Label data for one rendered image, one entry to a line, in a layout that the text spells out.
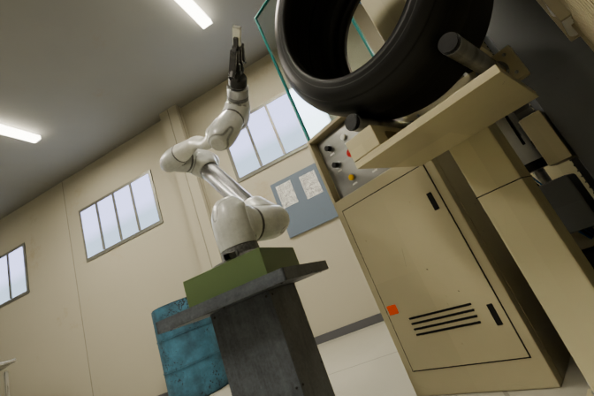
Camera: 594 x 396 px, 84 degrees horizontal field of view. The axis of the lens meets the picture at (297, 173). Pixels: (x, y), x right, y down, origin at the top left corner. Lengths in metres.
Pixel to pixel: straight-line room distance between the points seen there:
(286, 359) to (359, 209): 0.74
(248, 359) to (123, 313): 4.35
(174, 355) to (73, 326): 2.55
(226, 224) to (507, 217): 0.94
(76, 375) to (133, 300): 1.39
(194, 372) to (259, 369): 2.74
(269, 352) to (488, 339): 0.79
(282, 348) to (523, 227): 0.81
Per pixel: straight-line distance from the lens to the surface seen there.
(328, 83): 0.90
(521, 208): 1.10
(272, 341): 1.22
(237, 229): 1.32
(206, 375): 4.00
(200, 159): 1.86
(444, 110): 0.76
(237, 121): 1.34
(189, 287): 1.34
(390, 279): 1.59
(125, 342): 5.54
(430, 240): 1.45
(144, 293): 5.25
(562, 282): 1.12
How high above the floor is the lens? 0.56
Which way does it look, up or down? 19 degrees up
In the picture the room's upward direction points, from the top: 22 degrees counter-clockwise
